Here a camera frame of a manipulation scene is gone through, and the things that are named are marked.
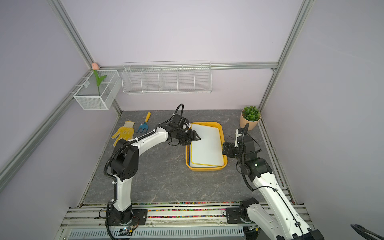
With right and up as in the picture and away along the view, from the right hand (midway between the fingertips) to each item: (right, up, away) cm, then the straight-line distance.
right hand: (230, 143), depth 78 cm
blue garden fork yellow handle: (-57, +9, +34) cm, 67 cm away
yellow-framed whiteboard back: (-11, -8, +20) cm, 25 cm away
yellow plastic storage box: (-5, +10, +27) cm, 29 cm away
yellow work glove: (-70, +5, +30) cm, 76 cm away
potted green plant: (+18, +16, +21) cm, 32 cm away
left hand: (-17, 0, +11) cm, 21 cm away
